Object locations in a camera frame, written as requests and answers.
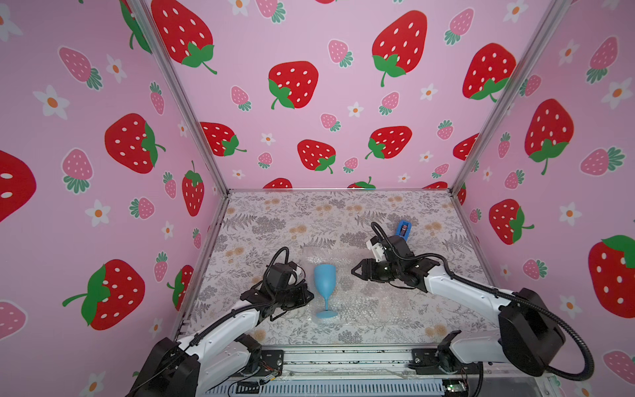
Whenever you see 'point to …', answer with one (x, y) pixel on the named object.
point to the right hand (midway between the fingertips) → (353, 276)
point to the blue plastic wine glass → (325, 276)
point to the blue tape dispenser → (403, 229)
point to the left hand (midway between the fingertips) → (316, 295)
